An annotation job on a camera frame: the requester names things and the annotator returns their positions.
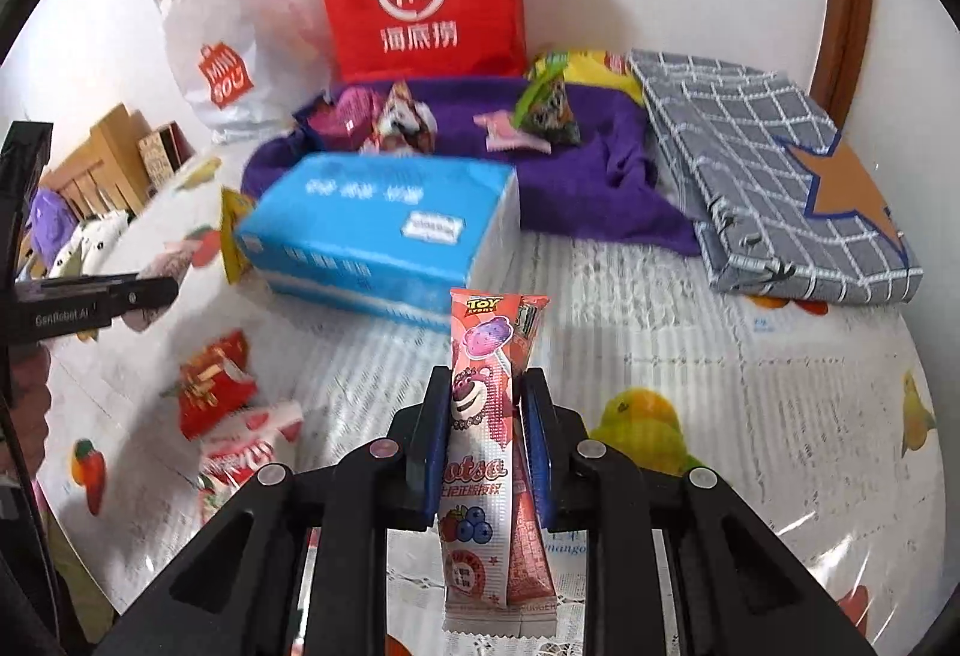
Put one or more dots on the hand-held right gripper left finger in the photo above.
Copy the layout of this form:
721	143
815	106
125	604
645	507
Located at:
429	468

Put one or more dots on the yellow snack packet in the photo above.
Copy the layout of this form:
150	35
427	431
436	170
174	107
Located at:
234	236

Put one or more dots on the long pink lollipop packet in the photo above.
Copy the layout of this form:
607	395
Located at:
480	401

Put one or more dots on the grey checked folded cloth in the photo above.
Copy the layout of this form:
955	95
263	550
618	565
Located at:
750	176

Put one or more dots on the purple towel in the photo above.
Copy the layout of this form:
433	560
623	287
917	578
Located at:
585	176

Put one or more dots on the green snack packet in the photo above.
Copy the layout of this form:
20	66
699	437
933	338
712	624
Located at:
551	108

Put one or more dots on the purple cloth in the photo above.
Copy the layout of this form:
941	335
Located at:
51	221

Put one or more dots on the white patterned pillow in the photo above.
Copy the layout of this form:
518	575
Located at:
90	243

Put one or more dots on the yellow snack bag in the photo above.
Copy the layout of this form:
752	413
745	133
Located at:
600	67

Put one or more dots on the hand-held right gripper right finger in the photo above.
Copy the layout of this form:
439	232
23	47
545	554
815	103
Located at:
540	468

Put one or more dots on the blue tissue pack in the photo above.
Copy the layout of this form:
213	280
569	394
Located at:
360	228

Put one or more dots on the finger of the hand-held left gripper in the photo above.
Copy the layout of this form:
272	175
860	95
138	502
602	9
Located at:
146	296

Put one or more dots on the white plastic bag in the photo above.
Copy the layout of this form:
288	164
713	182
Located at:
217	26

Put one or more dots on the wooden headboard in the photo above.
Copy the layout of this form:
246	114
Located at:
105	161

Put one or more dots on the purple snack packet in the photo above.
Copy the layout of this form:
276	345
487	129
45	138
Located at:
345	116

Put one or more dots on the brown card box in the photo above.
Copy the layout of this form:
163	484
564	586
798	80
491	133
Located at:
161	153

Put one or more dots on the person's left hand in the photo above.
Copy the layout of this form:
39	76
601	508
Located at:
30	401

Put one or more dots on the brown and white snack packet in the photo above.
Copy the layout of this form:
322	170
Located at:
401	119

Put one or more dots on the red and white snack packet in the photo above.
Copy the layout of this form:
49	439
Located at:
247	450

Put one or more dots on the fruit-print tablecloth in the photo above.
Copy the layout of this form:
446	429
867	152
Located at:
675	341

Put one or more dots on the brown wooden door frame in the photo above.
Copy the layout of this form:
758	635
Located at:
844	11

